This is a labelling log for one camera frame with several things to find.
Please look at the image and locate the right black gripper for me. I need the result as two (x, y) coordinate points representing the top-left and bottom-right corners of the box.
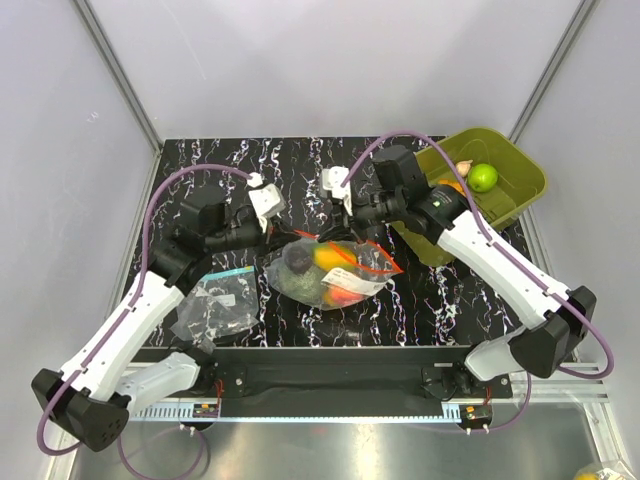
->
(318, 188), (404, 245)

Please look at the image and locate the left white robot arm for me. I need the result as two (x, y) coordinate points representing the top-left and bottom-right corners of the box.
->
(31, 184), (293, 456)

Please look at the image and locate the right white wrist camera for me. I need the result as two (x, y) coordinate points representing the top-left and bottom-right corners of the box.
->
(320, 166), (353, 216)

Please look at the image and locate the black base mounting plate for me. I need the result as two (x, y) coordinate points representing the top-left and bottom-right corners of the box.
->
(157, 344), (511, 419)

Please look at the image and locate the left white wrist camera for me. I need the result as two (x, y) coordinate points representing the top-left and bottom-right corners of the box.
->
(246, 172), (286, 233)

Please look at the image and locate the bright green apple toy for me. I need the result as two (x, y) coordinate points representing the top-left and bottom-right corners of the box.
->
(467, 164), (499, 193)

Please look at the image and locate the pink garlic bulb toy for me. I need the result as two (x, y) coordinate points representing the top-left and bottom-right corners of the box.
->
(456, 160), (473, 178)

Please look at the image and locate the green netted melon toy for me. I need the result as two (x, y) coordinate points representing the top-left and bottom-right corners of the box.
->
(275, 264), (326, 306)

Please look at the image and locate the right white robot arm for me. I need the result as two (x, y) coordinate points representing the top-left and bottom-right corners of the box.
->
(320, 145), (596, 397)

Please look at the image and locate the peach fruit toy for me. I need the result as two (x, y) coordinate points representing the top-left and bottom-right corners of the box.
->
(323, 285), (364, 309)

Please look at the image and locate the yellow orange mango toy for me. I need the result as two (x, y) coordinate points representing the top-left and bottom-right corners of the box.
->
(312, 242), (358, 272)

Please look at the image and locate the olive green plastic basket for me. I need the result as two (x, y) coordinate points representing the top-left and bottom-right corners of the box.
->
(391, 127), (547, 267)

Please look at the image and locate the red zip clear bag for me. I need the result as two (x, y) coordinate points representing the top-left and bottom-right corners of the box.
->
(264, 231), (402, 311)

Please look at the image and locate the blue zip clear bag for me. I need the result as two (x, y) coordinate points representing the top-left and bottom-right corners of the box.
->
(171, 266), (258, 352)

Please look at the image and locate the orange ginger root toy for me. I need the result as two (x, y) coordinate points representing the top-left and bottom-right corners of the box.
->
(438, 179), (465, 195)

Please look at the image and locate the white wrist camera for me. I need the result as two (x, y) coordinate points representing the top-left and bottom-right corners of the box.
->
(320, 166), (353, 216)
(246, 172), (286, 233)

